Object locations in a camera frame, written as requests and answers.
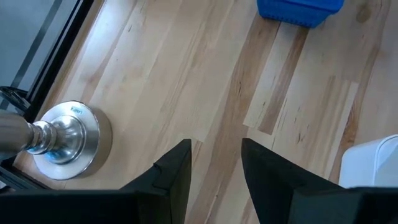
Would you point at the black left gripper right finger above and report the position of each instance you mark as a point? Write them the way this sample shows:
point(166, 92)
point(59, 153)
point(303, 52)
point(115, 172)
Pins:
point(280, 193)

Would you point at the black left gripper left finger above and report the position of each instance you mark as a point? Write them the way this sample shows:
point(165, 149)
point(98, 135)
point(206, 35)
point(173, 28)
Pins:
point(155, 199)

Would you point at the table lamp with white shade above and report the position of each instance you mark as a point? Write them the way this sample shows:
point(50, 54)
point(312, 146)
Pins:
point(68, 140)

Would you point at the black table edge frame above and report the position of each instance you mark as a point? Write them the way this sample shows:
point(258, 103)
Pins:
point(59, 53)

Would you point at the white plastic basket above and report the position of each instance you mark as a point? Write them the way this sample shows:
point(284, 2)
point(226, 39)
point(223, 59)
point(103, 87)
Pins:
point(370, 165)

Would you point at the blue slotted plastic basket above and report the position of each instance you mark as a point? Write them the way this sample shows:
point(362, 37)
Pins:
point(298, 11)

